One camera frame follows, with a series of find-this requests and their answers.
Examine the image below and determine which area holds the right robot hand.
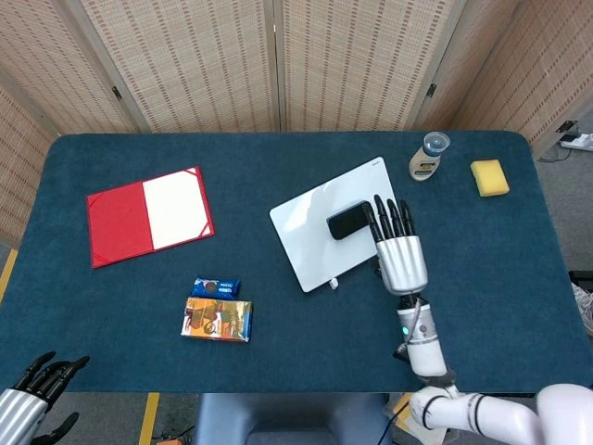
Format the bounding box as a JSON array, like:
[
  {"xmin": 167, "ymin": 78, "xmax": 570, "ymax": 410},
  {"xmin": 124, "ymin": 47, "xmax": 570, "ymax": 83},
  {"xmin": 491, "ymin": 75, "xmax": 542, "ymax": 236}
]
[{"xmin": 363, "ymin": 194, "xmax": 428, "ymax": 296}]

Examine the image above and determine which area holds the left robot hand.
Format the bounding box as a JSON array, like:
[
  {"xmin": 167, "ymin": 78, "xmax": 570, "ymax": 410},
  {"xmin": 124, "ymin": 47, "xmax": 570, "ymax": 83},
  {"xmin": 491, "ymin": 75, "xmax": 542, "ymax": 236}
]
[{"xmin": 0, "ymin": 350, "xmax": 91, "ymax": 445}]

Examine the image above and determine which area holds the black eraser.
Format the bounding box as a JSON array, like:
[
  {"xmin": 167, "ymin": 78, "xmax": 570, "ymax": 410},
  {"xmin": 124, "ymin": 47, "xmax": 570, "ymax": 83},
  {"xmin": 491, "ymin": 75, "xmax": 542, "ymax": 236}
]
[{"xmin": 326, "ymin": 199, "xmax": 375, "ymax": 241}]

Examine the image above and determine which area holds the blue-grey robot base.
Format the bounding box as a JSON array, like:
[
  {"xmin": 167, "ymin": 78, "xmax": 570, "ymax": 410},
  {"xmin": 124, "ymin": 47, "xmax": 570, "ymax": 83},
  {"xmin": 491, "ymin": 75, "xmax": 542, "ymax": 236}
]
[{"xmin": 193, "ymin": 392, "xmax": 396, "ymax": 445}]

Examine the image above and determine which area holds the white dry-erase board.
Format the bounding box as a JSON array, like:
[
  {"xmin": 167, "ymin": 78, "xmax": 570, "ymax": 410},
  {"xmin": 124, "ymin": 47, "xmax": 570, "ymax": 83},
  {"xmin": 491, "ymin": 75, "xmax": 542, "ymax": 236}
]
[{"xmin": 269, "ymin": 156, "xmax": 399, "ymax": 294}]

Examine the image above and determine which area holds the cream bottle with blue cap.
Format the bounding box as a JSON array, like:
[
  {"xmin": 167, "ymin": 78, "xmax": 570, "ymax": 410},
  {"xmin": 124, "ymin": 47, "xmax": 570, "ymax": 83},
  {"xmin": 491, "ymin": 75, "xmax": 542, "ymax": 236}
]
[{"xmin": 408, "ymin": 131, "xmax": 451, "ymax": 183}]

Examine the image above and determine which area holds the yellow sponge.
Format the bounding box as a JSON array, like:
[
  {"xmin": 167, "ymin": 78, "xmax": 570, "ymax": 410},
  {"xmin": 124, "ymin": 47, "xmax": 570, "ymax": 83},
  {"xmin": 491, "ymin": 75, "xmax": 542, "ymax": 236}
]
[{"xmin": 470, "ymin": 159, "xmax": 511, "ymax": 198}]

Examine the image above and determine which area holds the blue Oreo cookie packet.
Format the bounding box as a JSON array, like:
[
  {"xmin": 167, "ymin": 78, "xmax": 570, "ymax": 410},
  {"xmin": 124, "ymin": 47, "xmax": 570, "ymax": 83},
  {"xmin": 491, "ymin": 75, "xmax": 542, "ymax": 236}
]
[{"xmin": 191, "ymin": 276, "xmax": 243, "ymax": 299}]

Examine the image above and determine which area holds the white sneaker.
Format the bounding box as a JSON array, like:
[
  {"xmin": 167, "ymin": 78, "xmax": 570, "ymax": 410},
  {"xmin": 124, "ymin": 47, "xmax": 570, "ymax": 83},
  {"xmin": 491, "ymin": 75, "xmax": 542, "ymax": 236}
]
[{"xmin": 571, "ymin": 281, "xmax": 593, "ymax": 337}]

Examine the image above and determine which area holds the orange cookie box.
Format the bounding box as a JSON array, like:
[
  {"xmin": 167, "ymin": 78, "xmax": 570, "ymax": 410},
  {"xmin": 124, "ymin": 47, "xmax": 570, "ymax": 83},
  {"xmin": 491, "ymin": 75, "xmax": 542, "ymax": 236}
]
[{"xmin": 180, "ymin": 297, "xmax": 254, "ymax": 344}]

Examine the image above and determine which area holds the red certificate folder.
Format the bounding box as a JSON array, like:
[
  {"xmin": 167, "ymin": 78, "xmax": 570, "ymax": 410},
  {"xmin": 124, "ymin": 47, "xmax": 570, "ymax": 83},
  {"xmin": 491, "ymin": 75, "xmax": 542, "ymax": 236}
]
[{"xmin": 86, "ymin": 165, "xmax": 216, "ymax": 270}]

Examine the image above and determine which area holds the woven bamboo screen panel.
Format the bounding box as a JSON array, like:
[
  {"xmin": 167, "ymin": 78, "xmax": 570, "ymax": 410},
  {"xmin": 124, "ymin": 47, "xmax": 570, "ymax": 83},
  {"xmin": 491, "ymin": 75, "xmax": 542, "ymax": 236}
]
[
  {"xmin": 64, "ymin": 0, "xmax": 284, "ymax": 135},
  {"xmin": 272, "ymin": 0, "xmax": 478, "ymax": 134},
  {"xmin": 407, "ymin": 0, "xmax": 593, "ymax": 146},
  {"xmin": 0, "ymin": 0, "xmax": 150, "ymax": 136},
  {"xmin": 0, "ymin": 85, "xmax": 61, "ymax": 248}
]

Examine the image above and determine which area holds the black cable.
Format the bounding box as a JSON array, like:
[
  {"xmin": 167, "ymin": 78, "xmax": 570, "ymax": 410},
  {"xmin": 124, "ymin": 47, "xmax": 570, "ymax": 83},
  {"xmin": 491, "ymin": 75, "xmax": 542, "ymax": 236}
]
[{"xmin": 378, "ymin": 401, "xmax": 414, "ymax": 445}]

